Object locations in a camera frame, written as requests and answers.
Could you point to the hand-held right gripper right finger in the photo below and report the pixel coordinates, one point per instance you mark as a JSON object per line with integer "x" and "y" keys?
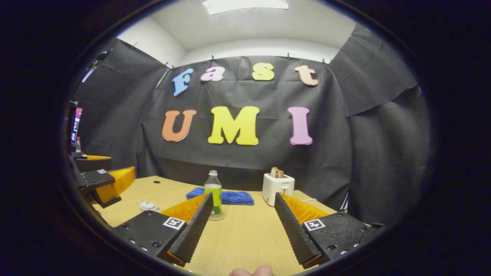
{"x": 293, "y": 234}

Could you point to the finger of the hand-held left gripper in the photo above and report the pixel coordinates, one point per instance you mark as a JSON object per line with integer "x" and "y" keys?
{"x": 92, "y": 165}
{"x": 94, "y": 178}

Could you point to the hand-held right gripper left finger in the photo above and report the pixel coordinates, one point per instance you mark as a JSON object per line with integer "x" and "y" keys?
{"x": 193, "y": 234}

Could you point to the round wooden coaster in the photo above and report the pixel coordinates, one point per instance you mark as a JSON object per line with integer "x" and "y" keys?
{"x": 220, "y": 217}

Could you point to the clear green-label water bottle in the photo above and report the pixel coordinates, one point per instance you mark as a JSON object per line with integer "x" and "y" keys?
{"x": 215, "y": 191}

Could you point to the white teacup lid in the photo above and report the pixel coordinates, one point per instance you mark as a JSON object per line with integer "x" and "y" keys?
{"x": 147, "y": 205}

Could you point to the red-cap plastic bottle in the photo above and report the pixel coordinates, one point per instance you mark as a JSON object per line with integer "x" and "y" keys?
{"x": 78, "y": 145}

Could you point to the computer monitor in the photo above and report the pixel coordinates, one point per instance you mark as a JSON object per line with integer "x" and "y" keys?
{"x": 76, "y": 130}

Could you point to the white toaster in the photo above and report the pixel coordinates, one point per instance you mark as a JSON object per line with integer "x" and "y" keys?
{"x": 278, "y": 188}

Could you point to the blue towel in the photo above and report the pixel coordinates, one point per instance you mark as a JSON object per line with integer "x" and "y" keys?
{"x": 238, "y": 197}

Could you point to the pale bread slice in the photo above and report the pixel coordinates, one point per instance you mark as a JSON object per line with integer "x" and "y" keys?
{"x": 274, "y": 172}

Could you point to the black backdrop cloth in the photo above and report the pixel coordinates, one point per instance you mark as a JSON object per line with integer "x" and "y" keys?
{"x": 249, "y": 161}

